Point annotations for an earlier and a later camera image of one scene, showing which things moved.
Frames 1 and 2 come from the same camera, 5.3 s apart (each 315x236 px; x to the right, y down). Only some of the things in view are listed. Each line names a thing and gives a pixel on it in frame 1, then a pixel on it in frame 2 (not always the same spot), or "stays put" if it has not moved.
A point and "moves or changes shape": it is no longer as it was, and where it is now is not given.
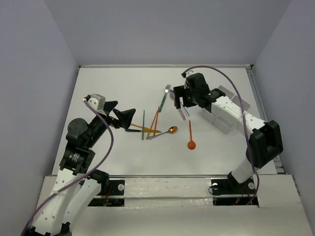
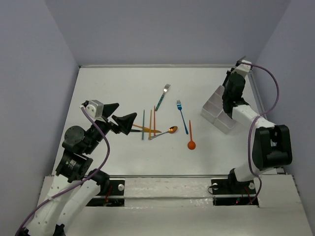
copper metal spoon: (172, 130) stays put
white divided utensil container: (220, 123) stays put
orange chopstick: (156, 120) → (150, 124)
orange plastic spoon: (191, 144) stays put
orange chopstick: (152, 125) → (154, 132)
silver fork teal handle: (167, 87) moves or changes shape
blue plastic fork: (172, 96) → (179, 106)
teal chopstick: (143, 124) stays put
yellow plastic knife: (145, 130) stays put
